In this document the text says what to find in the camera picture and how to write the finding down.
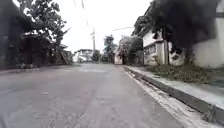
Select pale building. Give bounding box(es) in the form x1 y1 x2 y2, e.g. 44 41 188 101
114 53 124 65

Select utility pole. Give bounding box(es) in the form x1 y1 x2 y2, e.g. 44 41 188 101
90 28 97 54

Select white house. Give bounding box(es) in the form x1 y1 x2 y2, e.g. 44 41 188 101
132 19 186 67

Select grey concrete road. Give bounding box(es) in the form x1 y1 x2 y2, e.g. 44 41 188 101
0 63 188 128

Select patch of weeds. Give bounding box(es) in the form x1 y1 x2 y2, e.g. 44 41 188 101
146 63 211 84

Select pale gutter strip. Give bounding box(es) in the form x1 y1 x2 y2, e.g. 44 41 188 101
124 70 222 128

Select leafy tree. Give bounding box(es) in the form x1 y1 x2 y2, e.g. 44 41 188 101
18 0 71 64

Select large dark tree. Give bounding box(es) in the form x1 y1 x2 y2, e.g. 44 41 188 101
146 0 221 64

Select raised concrete sidewalk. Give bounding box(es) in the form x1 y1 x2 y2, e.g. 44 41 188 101
124 65 224 126

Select white walled building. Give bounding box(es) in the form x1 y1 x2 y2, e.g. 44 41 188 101
191 0 224 69

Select dark building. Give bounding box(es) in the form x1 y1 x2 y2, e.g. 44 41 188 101
0 0 73 69

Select overhead wires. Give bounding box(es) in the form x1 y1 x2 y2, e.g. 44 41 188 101
71 0 134 33

